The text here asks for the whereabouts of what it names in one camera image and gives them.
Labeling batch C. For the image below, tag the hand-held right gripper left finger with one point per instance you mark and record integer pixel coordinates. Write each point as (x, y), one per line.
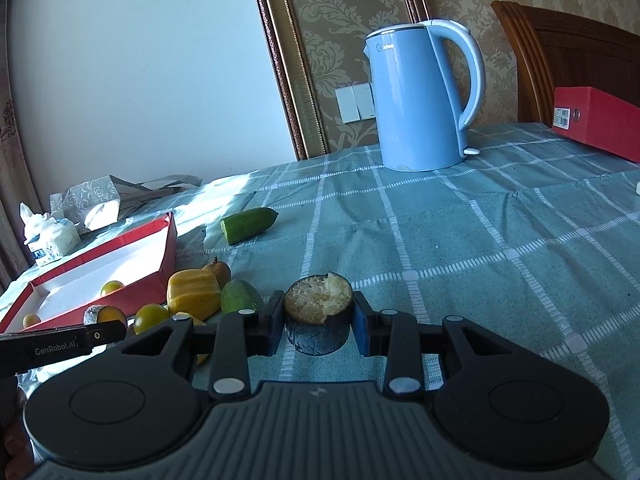
(274, 326)

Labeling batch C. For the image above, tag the green mango piece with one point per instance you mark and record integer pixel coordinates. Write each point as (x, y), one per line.
(240, 297)

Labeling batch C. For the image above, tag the brown patterned curtain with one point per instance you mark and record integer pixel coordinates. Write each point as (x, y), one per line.
(12, 160)

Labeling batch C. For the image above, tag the white wall switch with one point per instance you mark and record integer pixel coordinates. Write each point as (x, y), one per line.
(355, 102)

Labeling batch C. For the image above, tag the red cardboard box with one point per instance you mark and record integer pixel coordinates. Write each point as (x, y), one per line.
(605, 120)

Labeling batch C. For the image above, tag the yellow jackfruit piece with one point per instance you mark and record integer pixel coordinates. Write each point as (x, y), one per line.
(192, 292)
(202, 359)

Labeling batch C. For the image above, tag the white tissue pack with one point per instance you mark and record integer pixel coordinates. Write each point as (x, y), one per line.
(55, 240)

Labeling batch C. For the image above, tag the red cardboard box lid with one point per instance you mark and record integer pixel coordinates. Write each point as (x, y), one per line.
(100, 267)

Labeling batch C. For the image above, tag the gold ornate wall frame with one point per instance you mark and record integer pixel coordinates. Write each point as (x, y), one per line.
(287, 60)

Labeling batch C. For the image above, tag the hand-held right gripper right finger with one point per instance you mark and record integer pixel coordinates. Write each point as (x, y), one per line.
(361, 327)

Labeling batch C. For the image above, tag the blue electric kettle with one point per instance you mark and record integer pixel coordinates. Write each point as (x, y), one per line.
(415, 100)

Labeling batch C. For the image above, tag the grey patterned gift bag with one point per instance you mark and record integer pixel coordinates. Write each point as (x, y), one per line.
(95, 195)

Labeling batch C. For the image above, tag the wooden headboard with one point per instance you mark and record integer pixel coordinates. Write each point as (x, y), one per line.
(575, 50)

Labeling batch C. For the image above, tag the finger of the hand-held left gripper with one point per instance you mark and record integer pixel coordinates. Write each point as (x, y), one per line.
(107, 333)

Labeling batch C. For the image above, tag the green cucumber piece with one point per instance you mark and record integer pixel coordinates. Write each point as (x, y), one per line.
(250, 225)

